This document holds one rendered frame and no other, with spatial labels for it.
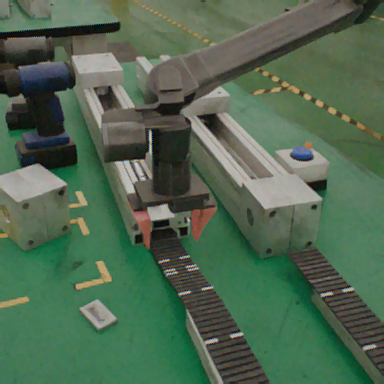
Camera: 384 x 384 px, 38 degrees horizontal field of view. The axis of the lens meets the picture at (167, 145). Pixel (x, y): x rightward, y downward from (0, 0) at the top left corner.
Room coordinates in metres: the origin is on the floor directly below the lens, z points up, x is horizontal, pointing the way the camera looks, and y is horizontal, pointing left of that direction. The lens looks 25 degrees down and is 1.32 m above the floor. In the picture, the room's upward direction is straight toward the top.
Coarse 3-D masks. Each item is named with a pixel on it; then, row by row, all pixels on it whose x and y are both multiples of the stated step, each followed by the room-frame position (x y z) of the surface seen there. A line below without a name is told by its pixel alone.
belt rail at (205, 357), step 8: (192, 320) 0.55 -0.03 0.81; (192, 328) 0.55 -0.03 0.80; (192, 336) 0.55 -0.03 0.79; (200, 336) 0.52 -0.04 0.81; (200, 344) 0.52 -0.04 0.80; (200, 352) 0.51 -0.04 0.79; (208, 352) 0.50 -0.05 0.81; (208, 360) 0.49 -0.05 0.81; (208, 368) 0.49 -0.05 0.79; (216, 368) 0.47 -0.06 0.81; (216, 376) 0.46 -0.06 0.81
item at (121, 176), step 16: (80, 96) 1.36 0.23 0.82; (96, 96) 1.25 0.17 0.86; (112, 96) 1.31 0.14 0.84; (96, 112) 1.14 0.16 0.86; (96, 128) 1.10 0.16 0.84; (96, 144) 1.11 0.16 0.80; (144, 160) 0.98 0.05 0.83; (112, 176) 0.92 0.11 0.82; (128, 176) 0.84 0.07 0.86; (144, 176) 0.89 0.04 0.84; (112, 192) 0.93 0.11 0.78; (128, 192) 0.79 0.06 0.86; (128, 208) 0.78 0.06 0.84; (160, 208) 0.80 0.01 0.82; (128, 224) 0.79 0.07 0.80; (160, 224) 0.78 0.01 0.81; (176, 224) 0.78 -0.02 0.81
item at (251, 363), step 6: (240, 360) 0.48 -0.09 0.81; (246, 360) 0.48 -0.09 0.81; (252, 360) 0.48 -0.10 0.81; (216, 366) 0.47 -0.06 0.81; (222, 366) 0.47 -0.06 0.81; (228, 366) 0.47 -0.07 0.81; (234, 366) 0.47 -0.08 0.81; (240, 366) 0.47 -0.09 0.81; (246, 366) 0.47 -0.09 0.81; (252, 366) 0.47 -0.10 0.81; (258, 366) 0.47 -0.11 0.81; (222, 372) 0.46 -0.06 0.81; (228, 372) 0.46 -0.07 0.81; (234, 372) 0.46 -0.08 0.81; (240, 372) 0.46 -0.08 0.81; (246, 372) 0.46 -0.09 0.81; (222, 378) 0.46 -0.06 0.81
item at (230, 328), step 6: (228, 324) 0.54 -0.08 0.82; (234, 324) 0.54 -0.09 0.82; (204, 330) 0.53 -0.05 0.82; (210, 330) 0.53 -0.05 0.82; (216, 330) 0.53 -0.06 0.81; (222, 330) 0.53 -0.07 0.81; (228, 330) 0.53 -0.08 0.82; (234, 330) 0.53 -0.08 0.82; (204, 336) 0.52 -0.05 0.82; (210, 336) 0.52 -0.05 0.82; (216, 336) 0.52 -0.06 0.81
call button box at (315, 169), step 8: (280, 152) 0.99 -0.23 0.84; (288, 152) 0.99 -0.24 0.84; (280, 160) 0.97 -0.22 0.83; (288, 160) 0.95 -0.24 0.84; (296, 160) 0.95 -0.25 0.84; (304, 160) 0.95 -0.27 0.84; (312, 160) 0.95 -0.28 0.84; (320, 160) 0.95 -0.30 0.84; (288, 168) 0.94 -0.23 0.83; (296, 168) 0.93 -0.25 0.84; (304, 168) 0.93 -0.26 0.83; (312, 168) 0.93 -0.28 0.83; (320, 168) 0.94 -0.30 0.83; (328, 168) 0.94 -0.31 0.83; (304, 176) 0.93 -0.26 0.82; (312, 176) 0.94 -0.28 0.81; (320, 176) 0.94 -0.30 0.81; (312, 184) 0.94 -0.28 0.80; (320, 184) 0.94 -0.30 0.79
